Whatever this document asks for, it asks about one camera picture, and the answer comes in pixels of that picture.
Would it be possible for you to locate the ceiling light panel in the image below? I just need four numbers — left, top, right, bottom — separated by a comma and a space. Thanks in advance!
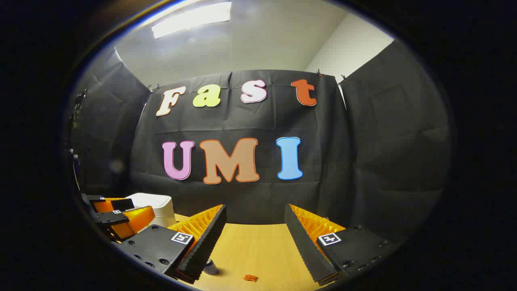
151, 1, 233, 40

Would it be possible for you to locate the black backdrop cloth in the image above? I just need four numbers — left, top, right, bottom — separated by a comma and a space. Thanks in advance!
67, 38, 451, 243

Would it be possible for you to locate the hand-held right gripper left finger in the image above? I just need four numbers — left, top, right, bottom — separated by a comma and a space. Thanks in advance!
117, 204, 227, 284

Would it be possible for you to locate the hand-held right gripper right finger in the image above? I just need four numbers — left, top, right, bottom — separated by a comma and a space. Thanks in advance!
284, 203, 400, 287

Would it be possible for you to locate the white desktop garbage bin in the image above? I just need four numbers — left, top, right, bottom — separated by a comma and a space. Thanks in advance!
125, 193, 177, 228

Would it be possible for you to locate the wooden desktop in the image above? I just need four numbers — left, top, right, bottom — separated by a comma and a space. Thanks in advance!
174, 213, 336, 291

